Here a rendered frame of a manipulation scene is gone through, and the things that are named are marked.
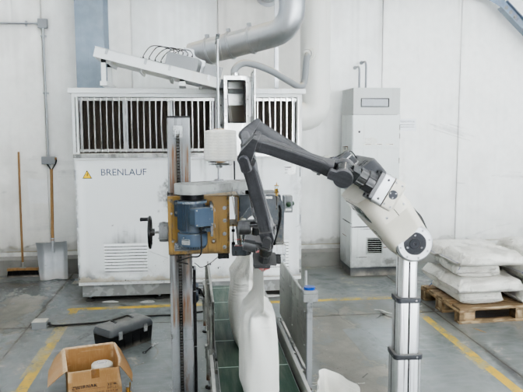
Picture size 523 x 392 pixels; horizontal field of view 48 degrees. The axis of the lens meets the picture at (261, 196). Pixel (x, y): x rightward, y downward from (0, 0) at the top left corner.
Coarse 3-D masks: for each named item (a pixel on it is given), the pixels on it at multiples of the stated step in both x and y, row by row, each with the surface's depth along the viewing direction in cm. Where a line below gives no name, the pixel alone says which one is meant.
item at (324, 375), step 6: (324, 372) 146; (330, 372) 145; (324, 378) 146; (330, 378) 145; (336, 378) 144; (342, 378) 142; (318, 384) 141; (324, 384) 146; (330, 384) 145; (336, 384) 144; (342, 384) 143; (348, 384) 140; (354, 384) 139; (318, 390) 136; (324, 390) 146; (330, 390) 145; (336, 390) 144; (342, 390) 143; (348, 390) 140; (354, 390) 139
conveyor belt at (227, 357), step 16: (224, 288) 494; (224, 304) 447; (224, 320) 409; (224, 336) 378; (224, 352) 350; (224, 368) 327; (288, 368) 326; (224, 384) 306; (240, 384) 306; (288, 384) 305
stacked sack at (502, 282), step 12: (444, 276) 543; (456, 276) 529; (492, 276) 528; (504, 276) 532; (456, 288) 517; (468, 288) 513; (480, 288) 516; (492, 288) 517; (504, 288) 518; (516, 288) 521
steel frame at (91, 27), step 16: (80, 0) 634; (96, 0) 636; (496, 0) 712; (80, 16) 636; (96, 16) 638; (512, 16) 716; (80, 32) 638; (96, 32) 640; (80, 48) 640; (80, 64) 641; (96, 64) 643; (80, 80) 643; (96, 80) 645
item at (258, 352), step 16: (256, 272) 297; (256, 288) 298; (256, 304) 281; (240, 320) 292; (256, 320) 276; (272, 320) 278; (240, 336) 291; (256, 336) 275; (272, 336) 276; (240, 352) 290; (256, 352) 276; (272, 352) 277; (240, 368) 291; (256, 368) 276; (272, 368) 278; (256, 384) 278; (272, 384) 279
